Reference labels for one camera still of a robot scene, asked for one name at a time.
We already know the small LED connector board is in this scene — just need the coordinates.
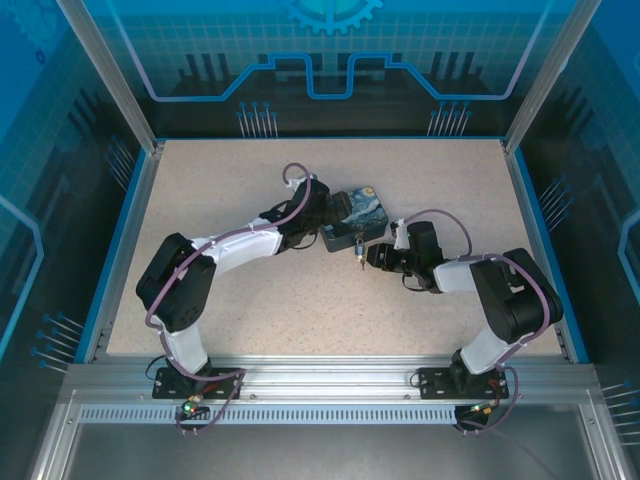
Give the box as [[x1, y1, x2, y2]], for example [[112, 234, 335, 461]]
[[180, 397, 209, 419], [467, 399, 501, 419]]

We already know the aluminium frame post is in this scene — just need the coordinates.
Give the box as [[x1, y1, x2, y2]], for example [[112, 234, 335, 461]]
[[54, 0, 167, 154], [501, 0, 604, 156]]

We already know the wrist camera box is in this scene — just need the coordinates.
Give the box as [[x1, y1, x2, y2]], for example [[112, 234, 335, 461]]
[[286, 171, 319, 192], [391, 218, 412, 250]]

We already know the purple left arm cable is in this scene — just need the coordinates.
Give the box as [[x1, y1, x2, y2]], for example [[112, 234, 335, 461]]
[[144, 162, 314, 436]]

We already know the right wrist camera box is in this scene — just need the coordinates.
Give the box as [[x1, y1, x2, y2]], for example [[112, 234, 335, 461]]
[[391, 218, 412, 250]]

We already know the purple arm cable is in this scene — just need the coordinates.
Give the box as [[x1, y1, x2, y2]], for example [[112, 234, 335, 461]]
[[144, 162, 314, 436], [399, 208, 554, 436]]

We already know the starry night print box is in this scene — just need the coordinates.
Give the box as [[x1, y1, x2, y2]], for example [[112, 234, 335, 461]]
[[319, 186, 391, 253]]

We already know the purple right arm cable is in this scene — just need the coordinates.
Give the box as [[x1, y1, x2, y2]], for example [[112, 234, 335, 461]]
[[399, 208, 554, 436]]

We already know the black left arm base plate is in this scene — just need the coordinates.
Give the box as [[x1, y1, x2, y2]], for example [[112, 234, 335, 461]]
[[152, 367, 244, 401]]

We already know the aluminium mounting rail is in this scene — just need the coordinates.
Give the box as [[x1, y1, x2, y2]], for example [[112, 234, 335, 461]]
[[67, 354, 596, 407]]

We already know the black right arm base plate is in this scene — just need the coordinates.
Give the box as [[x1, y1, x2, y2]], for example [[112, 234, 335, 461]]
[[417, 367, 511, 401]]

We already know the slotted grey cable duct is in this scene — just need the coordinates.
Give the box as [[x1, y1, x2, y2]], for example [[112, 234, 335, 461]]
[[79, 406, 462, 426]]

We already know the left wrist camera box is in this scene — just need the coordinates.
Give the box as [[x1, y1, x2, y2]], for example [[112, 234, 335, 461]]
[[286, 171, 319, 192]]

